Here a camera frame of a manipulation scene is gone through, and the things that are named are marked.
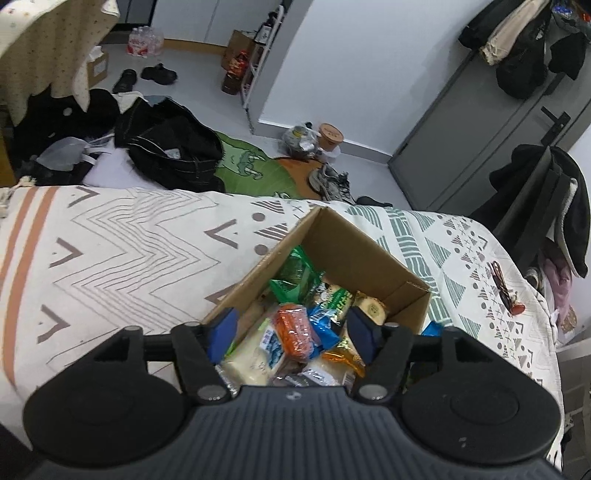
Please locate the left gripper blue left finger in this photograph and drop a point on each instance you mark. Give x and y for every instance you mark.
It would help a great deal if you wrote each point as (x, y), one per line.
(220, 334)

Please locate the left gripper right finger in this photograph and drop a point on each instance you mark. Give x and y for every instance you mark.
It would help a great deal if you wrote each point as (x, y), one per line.
(365, 334)

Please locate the orange snack packet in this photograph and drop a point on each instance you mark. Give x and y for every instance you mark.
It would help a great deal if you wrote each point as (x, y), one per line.
(295, 332)

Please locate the green snack packet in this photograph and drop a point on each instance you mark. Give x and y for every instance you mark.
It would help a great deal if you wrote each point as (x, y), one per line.
(296, 279)

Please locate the beige rice cracker packet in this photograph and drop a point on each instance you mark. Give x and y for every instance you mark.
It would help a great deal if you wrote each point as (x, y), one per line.
(374, 308)

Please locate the blue white bread packet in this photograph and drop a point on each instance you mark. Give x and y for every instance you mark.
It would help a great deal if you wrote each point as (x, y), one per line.
(255, 360)

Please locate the cardboard box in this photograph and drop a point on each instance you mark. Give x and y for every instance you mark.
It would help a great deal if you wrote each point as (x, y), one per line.
(349, 261)

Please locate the grey sneaker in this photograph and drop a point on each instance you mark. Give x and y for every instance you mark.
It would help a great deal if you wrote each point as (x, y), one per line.
(331, 185)

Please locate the patterned bed cover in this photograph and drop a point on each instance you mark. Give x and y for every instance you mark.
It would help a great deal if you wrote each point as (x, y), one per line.
(105, 294)

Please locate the green dinosaur rug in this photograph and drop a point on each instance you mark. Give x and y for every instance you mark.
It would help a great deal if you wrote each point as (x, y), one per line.
(245, 169)

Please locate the grey door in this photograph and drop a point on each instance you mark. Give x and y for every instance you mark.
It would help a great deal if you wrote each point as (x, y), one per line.
(471, 130)

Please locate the black clothes pile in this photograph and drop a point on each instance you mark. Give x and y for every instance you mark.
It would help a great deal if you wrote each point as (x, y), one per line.
(160, 146)

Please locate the brown lidded cup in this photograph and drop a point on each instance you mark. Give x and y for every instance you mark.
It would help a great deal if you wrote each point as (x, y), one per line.
(329, 137)

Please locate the clear plastic bag on floor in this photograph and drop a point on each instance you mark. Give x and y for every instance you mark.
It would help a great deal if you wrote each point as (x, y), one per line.
(301, 141)

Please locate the black office chair with clothes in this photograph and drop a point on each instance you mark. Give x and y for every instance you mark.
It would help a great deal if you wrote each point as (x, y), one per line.
(540, 194)

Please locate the black shoe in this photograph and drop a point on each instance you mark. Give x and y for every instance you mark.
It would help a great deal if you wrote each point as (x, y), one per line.
(159, 75)
(126, 82)

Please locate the brown paper bag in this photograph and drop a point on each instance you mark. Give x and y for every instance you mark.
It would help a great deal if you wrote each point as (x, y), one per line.
(237, 62)

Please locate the water bottle pack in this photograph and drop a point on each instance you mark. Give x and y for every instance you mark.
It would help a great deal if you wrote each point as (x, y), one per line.
(145, 41)

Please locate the hanging coats on door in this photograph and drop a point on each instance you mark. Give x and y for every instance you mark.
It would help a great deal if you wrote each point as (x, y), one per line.
(525, 41)

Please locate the dotted cream cloth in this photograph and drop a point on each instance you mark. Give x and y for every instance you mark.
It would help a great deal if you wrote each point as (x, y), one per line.
(45, 45)

